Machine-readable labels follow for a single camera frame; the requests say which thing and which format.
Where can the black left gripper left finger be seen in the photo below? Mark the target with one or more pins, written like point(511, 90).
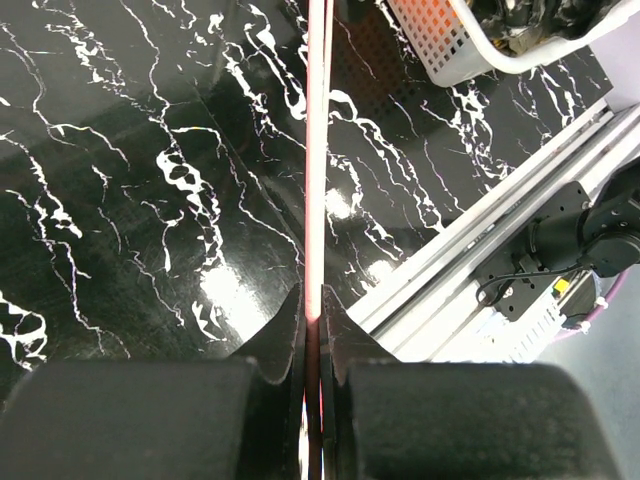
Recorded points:
point(278, 348)

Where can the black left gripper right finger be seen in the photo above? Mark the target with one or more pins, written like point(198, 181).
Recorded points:
point(343, 341)

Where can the black white patterned trousers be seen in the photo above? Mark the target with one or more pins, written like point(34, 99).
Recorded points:
point(517, 26)

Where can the orange trousers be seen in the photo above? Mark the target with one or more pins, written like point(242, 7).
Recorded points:
point(426, 13)

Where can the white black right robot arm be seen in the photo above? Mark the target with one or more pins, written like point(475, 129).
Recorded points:
point(603, 238)

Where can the white plastic laundry basket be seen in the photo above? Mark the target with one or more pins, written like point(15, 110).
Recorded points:
point(452, 55)

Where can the aluminium extrusion rail frame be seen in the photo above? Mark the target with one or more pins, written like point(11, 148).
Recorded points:
point(428, 310)

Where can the white slotted cable duct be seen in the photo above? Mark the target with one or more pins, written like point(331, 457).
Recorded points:
point(524, 340)

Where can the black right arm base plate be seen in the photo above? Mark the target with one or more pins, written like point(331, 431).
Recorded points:
point(549, 242)

